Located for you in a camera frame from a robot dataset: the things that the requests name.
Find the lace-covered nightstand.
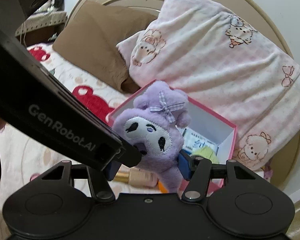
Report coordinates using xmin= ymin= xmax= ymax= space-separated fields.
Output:
xmin=15 ymin=11 xmax=67 ymax=47

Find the purple plush toy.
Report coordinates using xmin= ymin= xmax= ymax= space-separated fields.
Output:
xmin=113 ymin=80 xmax=190 ymax=192

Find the red bear printed blanket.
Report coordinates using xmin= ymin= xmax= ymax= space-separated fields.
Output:
xmin=0 ymin=42 xmax=274 ymax=240

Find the brown pillow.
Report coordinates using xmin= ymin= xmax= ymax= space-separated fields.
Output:
xmin=52 ymin=0 xmax=158 ymax=94

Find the pink cardboard box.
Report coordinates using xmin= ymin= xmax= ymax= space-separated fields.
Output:
xmin=107 ymin=79 xmax=238 ymax=197

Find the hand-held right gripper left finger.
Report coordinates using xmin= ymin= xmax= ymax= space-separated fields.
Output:
xmin=41 ymin=160 xmax=122 ymax=203

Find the beige foundation bottle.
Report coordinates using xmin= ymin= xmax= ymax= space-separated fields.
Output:
xmin=114 ymin=167 xmax=158 ymax=188

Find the pink cartoon print pillow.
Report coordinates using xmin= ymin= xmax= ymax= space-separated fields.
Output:
xmin=116 ymin=0 xmax=300 ymax=173

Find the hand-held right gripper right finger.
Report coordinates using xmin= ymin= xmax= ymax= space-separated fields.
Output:
xmin=178 ymin=151 xmax=257 ymax=203

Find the orange makeup sponge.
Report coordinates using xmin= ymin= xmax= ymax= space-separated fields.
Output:
xmin=157 ymin=179 xmax=168 ymax=193

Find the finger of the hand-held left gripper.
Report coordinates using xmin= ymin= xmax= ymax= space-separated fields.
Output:
xmin=117 ymin=139 xmax=143 ymax=167

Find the green yarn ball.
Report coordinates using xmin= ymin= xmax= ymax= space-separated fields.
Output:
xmin=192 ymin=147 xmax=220 ymax=164

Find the wet wipes packet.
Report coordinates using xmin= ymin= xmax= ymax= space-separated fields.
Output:
xmin=182 ymin=127 xmax=219 ymax=155

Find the black and white plush toy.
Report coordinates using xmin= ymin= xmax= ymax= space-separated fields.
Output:
xmin=48 ymin=0 xmax=66 ymax=12

